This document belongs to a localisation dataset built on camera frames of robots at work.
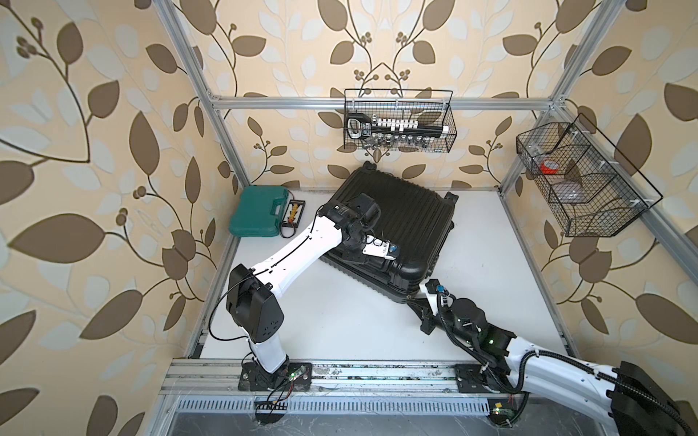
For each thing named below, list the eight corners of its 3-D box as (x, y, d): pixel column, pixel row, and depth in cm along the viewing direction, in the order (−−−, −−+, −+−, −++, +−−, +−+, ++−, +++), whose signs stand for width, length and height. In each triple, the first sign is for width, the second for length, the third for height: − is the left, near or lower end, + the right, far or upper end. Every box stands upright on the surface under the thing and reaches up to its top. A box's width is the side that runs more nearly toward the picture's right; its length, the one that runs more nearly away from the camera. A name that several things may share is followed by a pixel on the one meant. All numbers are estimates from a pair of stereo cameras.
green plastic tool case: (227, 237, 105) (223, 230, 102) (245, 193, 121) (241, 185, 117) (278, 237, 105) (275, 230, 102) (289, 192, 121) (286, 185, 117)
